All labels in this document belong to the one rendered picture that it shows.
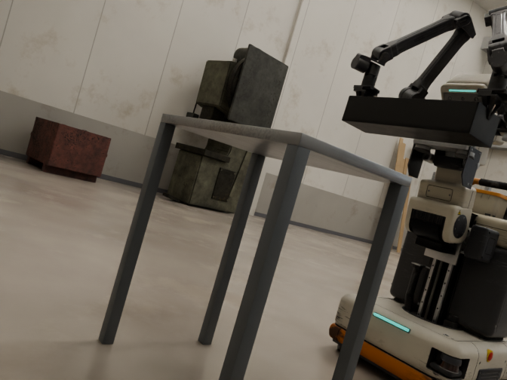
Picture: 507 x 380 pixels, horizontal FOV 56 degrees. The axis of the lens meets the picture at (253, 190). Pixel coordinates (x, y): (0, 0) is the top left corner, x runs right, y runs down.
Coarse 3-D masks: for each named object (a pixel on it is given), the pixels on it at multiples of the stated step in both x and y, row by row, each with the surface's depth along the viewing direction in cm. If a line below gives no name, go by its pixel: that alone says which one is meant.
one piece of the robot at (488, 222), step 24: (480, 216) 219; (408, 240) 243; (504, 240) 208; (408, 264) 240; (432, 264) 225; (480, 264) 214; (504, 264) 206; (408, 288) 230; (432, 288) 224; (456, 288) 219; (480, 288) 212; (504, 288) 205; (432, 312) 221; (456, 312) 217; (480, 312) 209; (504, 312) 208; (480, 336) 210; (504, 336) 215
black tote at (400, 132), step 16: (352, 96) 202; (352, 112) 200; (368, 112) 193; (384, 112) 188; (400, 112) 182; (416, 112) 176; (432, 112) 171; (448, 112) 167; (464, 112) 162; (480, 112) 161; (368, 128) 203; (384, 128) 193; (400, 128) 184; (416, 128) 175; (432, 128) 170; (448, 128) 165; (464, 128) 161; (480, 128) 163; (496, 128) 170; (464, 144) 177; (480, 144) 169
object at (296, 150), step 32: (160, 128) 160; (192, 128) 149; (224, 128) 131; (256, 128) 120; (160, 160) 159; (256, 160) 184; (288, 160) 108; (320, 160) 129; (352, 160) 118; (288, 192) 107; (288, 224) 109; (384, 224) 134; (128, 256) 159; (224, 256) 186; (256, 256) 110; (384, 256) 133; (128, 288) 161; (224, 288) 186; (256, 288) 107; (256, 320) 109; (352, 320) 135; (352, 352) 133
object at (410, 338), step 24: (384, 312) 210; (408, 312) 220; (336, 336) 224; (384, 336) 205; (408, 336) 197; (432, 336) 191; (456, 336) 198; (384, 360) 202; (408, 360) 195; (432, 360) 191; (456, 360) 182; (480, 360) 193; (504, 360) 208
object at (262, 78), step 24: (240, 48) 823; (216, 72) 771; (240, 72) 737; (264, 72) 761; (216, 96) 762; (240, 96) 737; (264, 96) 772; (216, 120) 775; (240, 120) 747; (264, 120) 783; (216, 144) 814; (192, 168) 761; (216, 168) 775; (240, 168) 808; (168, 192) 793; (192, 192) 753; (216, 192) 784; (240, 192) 823
